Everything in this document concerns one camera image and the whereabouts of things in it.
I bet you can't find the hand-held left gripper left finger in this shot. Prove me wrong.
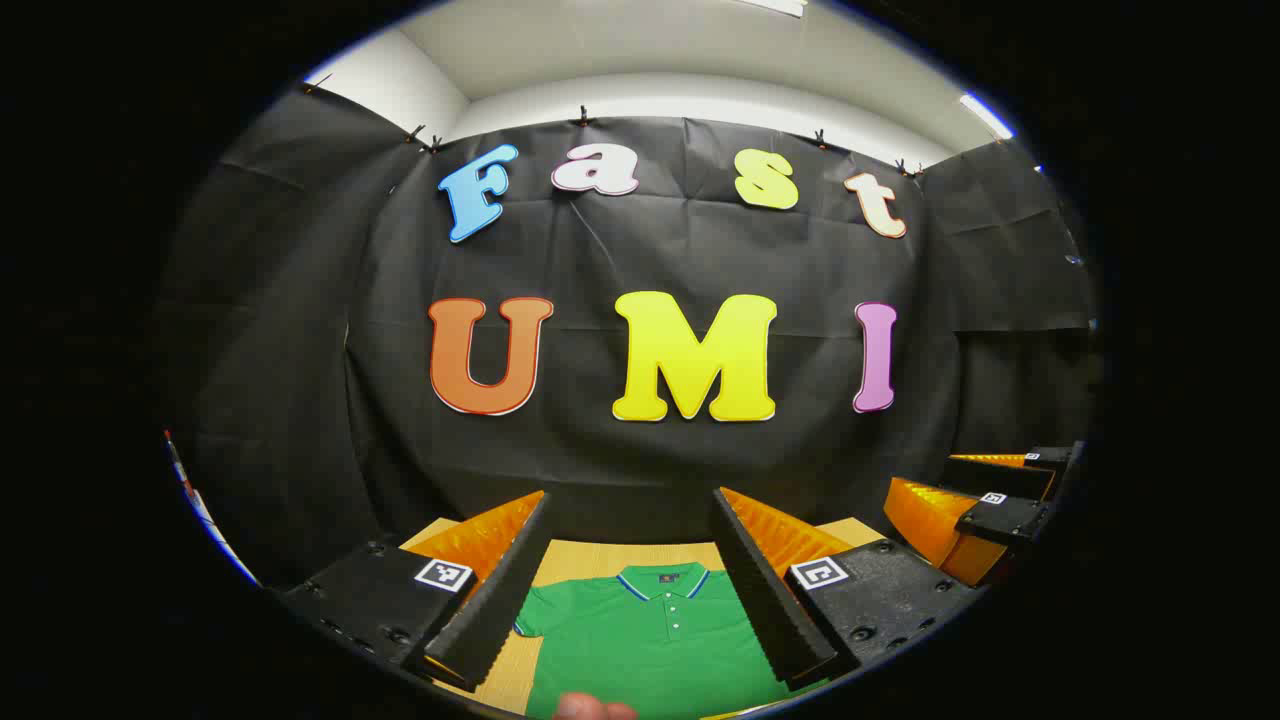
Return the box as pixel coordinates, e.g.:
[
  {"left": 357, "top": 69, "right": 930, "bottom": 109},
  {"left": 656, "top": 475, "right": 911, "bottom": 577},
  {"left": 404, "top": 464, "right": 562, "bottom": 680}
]
[{"left": 278, "top": 488, "right": 555, "bottom": 693}]

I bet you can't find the white ceiling light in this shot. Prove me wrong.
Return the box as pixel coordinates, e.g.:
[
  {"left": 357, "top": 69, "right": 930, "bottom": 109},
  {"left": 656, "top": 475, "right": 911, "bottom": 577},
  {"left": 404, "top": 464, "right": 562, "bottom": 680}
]
[{"left": 958, "top": 91, "right": 1017, "bottom": 142}]

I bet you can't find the green T-shirt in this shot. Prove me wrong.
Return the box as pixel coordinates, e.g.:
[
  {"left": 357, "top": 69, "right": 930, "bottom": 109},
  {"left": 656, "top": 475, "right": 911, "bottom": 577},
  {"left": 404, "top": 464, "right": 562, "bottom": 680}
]
[{"left": 513, "top": 563, "right": 831, "bottom": 720}]

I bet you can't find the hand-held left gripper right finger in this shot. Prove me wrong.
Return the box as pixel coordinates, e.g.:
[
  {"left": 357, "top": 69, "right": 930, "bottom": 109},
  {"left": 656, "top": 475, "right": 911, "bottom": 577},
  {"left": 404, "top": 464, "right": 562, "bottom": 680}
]
[{"left": 710, "top": 486, "right": 981, "bottom": 693}]

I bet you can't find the black backdrop cloth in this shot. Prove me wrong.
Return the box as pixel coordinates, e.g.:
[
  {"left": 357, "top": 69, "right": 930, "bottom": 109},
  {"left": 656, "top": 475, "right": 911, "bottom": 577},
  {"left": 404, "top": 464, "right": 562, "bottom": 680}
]
[{"left": 150, "top": 85, "right": 1101, "bottom": 591}]

